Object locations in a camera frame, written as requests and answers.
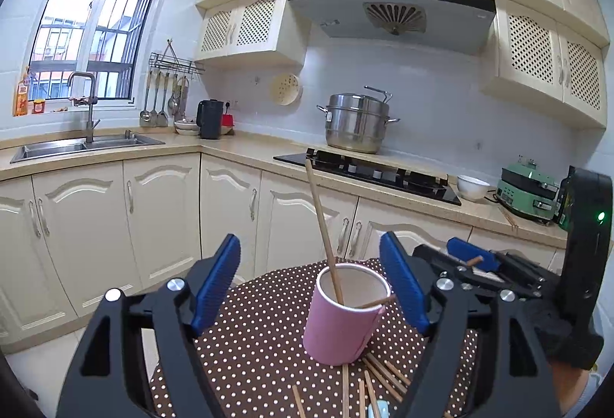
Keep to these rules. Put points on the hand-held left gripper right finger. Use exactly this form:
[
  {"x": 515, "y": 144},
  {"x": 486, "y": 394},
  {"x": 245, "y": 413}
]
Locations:
[{"x": 403, "y": 283}]

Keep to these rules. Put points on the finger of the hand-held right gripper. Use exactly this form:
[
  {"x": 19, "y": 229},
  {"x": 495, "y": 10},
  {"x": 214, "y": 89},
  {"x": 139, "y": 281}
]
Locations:
[
  {"x": 472, "y": 251},
  {"x": 431, "y": 259}
]

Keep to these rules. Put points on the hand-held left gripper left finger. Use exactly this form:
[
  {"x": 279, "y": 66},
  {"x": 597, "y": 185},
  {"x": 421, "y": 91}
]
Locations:
[{"x": 216, "y": 283}]

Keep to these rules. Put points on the pink cup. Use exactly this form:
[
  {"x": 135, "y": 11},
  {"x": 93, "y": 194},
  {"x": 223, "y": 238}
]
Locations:
[{"x": 336, "y": 331}]

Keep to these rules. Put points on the light wooden chopstick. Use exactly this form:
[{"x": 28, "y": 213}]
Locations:
[{"x": 322, "y": 226}]

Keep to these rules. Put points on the pile of wooden chopsticks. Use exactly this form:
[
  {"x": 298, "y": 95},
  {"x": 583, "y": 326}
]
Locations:
[{"x": 346, "y": 391}]

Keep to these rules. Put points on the person's right forearm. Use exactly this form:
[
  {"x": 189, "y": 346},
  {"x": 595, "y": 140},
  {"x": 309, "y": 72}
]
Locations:
[{"x": 573, "y": 387}]

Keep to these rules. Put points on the person's right hand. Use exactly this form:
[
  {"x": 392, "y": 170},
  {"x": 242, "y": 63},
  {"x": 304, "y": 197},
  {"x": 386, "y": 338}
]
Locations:
[{"x": 561, "y": 331}]

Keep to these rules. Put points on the white bowl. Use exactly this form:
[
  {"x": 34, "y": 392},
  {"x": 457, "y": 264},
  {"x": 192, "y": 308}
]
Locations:
[{"x": 472, "y": 187}]

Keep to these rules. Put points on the brown polka-dot tablecloth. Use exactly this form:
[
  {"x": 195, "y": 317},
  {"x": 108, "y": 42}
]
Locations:
[{"x": 254, "y": 351}]

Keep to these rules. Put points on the green electric cooker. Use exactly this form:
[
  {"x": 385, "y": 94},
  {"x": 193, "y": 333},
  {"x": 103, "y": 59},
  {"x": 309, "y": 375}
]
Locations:
[{"x": 525, "y": 192}]

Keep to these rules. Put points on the cream lower cabinets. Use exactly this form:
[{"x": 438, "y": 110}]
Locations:
[{"x": 158, "y": 216}]

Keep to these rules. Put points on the black gas stove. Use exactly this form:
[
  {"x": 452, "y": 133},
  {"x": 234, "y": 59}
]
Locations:
[{"x": 374, "y": 175}]

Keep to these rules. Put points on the light blue plastic utensil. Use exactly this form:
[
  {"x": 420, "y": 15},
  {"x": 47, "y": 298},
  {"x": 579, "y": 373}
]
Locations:
[{"x": 383, "y": 411}]

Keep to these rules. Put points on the steel steamer pot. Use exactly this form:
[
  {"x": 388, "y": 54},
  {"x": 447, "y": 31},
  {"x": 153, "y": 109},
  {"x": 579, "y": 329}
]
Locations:
[{"x": 355, "y": 125}]

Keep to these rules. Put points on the white dish stack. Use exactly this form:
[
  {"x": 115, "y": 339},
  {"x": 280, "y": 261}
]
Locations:
[{"x": 186, "y": 127}]

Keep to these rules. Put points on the black kettle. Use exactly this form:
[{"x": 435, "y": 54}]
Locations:
[{"x": 210, "y": 120}]

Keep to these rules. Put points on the red container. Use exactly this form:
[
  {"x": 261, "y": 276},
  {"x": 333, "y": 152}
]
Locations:
[{"x": 228, "y": 120}]

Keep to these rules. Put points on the hanging slotted turner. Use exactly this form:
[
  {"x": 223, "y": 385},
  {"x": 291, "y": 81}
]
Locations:
[{"x": 163, "y": 115}]

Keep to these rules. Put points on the hanging metal ladle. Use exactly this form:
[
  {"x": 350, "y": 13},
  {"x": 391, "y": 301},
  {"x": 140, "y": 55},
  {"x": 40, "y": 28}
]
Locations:
[{"x": 145, "y": 113}]

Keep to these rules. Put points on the hanging metal skimmer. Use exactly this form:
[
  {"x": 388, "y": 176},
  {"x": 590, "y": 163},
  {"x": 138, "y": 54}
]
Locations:
[{"x": 180, "y": 99}]

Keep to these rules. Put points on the cream lattice-door cabinet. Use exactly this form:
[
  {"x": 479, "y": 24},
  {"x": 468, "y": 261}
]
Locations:
[
  {"x": 249, "y": 24},
  {"x": 542, "y": 58}
]

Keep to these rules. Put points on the round cream steamer tray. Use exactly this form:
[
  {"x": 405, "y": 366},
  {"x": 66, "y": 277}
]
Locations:
[{"x": 286, "y": 89}]

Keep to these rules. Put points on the metal faucet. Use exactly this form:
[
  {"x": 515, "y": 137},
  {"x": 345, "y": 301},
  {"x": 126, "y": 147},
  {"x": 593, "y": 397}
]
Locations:
[{"x": 89, "y": 111}]

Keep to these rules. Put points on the steel sink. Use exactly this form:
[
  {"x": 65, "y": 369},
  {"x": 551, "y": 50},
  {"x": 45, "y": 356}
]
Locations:
[{"x": 48, "y": 149}]

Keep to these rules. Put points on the small red jar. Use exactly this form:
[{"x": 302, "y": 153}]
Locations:
[{"x": 39, "y": 107}]

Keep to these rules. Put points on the range hood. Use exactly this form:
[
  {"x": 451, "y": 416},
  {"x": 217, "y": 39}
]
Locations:
[{"x": 345, "y": 15}]

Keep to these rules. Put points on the orange bottle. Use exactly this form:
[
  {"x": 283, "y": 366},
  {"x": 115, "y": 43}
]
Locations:
[{"x": 21, "y": 99}]

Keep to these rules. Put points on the barred window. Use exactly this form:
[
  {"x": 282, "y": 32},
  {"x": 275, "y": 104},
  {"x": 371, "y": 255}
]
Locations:
[{"x": 72, "y": 15}]

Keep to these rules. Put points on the metal wall utensil rack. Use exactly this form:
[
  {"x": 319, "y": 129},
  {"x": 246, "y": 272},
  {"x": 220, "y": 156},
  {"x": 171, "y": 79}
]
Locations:
[{"x": 172, "y": 63}]

